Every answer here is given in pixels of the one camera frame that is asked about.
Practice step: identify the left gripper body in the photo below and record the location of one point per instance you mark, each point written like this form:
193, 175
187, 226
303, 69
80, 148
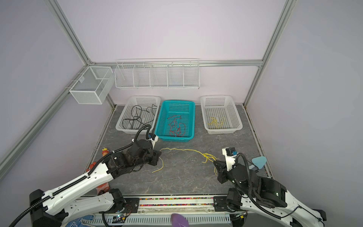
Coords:
151, 159

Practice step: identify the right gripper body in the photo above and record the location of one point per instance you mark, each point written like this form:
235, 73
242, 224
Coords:
230, 176

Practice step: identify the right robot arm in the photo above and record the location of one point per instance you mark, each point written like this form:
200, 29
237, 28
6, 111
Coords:
261, 195

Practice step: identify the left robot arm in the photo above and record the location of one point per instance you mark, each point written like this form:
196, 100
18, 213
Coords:
56, 207

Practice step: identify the light blue plastic scraper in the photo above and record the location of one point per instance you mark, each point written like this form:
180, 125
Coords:
258, 163

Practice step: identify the ice cream cone toy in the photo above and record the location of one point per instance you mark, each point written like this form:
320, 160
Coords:
105, 151

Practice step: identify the left white plastic basket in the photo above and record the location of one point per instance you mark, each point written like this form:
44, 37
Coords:
138, 111

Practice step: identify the white plastic basket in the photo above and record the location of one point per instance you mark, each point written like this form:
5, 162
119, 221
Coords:
138, 111
220, 115

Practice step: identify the teal plastic basket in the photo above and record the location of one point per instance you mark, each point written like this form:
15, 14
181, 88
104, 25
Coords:
176, 121

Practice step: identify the red rubber glove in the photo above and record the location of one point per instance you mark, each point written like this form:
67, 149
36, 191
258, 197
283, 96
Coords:
91, 167

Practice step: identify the right white plastic basket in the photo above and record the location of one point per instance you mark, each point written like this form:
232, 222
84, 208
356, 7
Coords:
220, 115

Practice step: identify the purple object at front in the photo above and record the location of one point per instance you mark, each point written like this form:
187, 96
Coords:
178, 220

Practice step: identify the blue white work glove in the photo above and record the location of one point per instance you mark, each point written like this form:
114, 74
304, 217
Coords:
81, 222

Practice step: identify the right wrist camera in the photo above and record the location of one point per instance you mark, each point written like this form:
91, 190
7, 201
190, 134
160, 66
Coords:
230, 154

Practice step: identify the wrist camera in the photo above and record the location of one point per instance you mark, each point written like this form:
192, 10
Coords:
152, 138
230, 154

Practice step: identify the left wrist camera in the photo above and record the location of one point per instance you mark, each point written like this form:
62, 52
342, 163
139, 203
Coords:
152, 138

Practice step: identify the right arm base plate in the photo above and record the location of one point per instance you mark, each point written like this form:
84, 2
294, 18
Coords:
223, 203

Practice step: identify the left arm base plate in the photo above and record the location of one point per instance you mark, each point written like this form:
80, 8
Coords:
128, 206

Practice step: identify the white wire wall shelf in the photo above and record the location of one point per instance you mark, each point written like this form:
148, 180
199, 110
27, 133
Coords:
160, 73

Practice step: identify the white mesh wall box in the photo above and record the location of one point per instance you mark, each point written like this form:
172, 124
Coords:
93, 85

